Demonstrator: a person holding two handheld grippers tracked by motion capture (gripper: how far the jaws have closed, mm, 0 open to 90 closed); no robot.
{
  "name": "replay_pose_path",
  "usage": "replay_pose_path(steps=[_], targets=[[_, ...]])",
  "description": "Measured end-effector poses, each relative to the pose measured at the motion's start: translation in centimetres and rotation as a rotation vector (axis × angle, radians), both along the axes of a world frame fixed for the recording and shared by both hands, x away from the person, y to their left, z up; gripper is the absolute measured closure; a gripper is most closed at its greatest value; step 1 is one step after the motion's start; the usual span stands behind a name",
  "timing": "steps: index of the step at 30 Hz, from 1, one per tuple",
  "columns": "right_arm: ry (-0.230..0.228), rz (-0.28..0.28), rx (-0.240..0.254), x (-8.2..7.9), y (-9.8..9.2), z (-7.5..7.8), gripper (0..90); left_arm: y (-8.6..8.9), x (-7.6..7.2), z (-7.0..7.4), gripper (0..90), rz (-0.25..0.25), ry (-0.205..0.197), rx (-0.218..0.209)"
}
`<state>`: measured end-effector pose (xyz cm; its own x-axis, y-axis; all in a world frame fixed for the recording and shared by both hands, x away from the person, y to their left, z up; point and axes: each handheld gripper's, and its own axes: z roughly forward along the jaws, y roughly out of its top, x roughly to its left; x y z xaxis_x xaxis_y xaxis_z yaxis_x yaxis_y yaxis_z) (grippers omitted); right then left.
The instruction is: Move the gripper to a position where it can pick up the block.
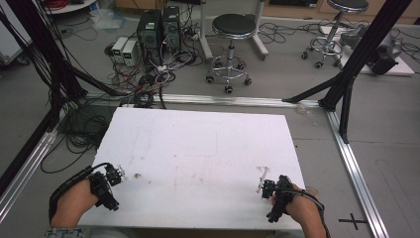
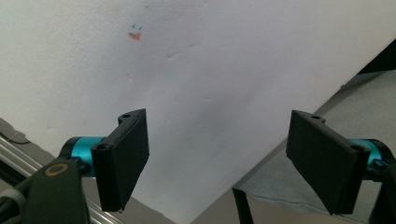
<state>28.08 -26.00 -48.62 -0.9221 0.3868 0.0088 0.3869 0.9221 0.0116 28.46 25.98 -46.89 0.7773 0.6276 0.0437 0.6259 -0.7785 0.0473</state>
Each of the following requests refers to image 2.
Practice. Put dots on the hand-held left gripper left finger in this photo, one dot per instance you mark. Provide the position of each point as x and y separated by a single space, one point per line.
123 161

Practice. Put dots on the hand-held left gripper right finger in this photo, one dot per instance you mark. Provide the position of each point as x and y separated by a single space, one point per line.
323 161

